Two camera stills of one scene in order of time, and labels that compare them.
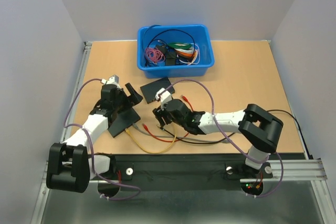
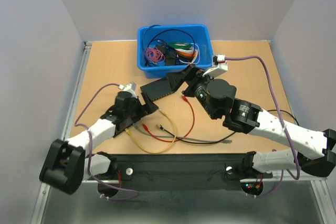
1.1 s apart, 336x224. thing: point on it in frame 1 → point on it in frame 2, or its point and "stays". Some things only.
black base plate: [184, 167] stays
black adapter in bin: [170, 57] stays
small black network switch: [149, 90] stays
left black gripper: [134, 98] → [144, 96]
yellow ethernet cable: [147, 150] stays
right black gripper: [158, 113] → [192, 75]
